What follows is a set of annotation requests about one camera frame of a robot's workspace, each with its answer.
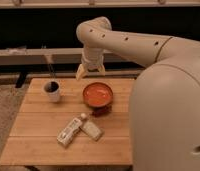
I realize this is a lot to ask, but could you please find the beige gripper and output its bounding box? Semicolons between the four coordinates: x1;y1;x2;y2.
76;46;105;80

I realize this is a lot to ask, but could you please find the orange ceramic bowl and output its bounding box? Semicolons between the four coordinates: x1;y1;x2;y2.
83;82;113;108

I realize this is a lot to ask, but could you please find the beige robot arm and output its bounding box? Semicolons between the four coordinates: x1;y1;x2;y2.
76;17;200;171

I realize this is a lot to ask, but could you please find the white ceramic cup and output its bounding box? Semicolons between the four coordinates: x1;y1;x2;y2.
44;81;61;103

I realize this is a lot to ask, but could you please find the thin stick in cup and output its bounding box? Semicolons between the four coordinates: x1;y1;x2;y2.
48;63;56;82

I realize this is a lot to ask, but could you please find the white rectangular packet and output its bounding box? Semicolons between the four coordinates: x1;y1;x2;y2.
81;121;103;141

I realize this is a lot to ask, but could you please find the white plastic bottle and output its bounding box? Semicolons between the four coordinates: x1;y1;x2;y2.
57;113;87;148

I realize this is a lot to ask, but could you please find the wooden table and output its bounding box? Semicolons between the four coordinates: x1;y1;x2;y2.
0;77;137;167

